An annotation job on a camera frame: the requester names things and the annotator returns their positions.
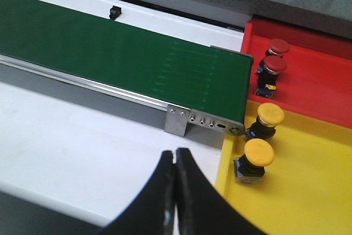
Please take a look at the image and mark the steel conveyor support bracket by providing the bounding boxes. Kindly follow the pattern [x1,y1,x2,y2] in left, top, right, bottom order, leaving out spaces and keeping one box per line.
[164,104,190,137]

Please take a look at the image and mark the red plastic tray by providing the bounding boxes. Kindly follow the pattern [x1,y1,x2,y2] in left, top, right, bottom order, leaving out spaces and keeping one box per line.
[241,19,351,128]

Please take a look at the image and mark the central red mushroom button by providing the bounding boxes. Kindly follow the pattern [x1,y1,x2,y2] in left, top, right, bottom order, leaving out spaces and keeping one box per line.
[254,55,287,98]

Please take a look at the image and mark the yellow plastic tray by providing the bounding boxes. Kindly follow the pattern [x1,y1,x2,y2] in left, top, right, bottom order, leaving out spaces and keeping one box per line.
[215,111,351,234]

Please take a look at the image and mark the green conveyor belt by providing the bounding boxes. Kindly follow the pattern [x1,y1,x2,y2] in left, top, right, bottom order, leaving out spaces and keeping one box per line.
[1,0,253,122]

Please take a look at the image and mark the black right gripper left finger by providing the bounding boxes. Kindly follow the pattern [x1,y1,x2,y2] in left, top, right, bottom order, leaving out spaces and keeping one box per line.
[99,150,175,234]

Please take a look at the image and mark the steel end bracket plate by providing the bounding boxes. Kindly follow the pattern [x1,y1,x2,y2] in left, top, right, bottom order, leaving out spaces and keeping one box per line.
[188,110,245,136]

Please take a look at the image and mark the red mushroom push button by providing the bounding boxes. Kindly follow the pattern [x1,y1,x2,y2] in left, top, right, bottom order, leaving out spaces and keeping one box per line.
[266,38,290,57]

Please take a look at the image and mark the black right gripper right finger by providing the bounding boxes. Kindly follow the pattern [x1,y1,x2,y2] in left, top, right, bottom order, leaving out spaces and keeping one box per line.
[175,147,265,234]

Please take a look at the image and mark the aluminium conveyor side rail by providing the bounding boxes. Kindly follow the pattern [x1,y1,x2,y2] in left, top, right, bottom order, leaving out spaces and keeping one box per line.
[0,53,190,111]

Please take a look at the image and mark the black photoelectric sensor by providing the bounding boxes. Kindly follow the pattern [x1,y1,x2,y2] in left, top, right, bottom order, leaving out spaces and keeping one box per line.
[109,6,122,20]

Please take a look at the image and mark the yellow mushroom push button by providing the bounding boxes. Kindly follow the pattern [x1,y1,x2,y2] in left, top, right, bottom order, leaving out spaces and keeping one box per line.
[245,103,285,140]

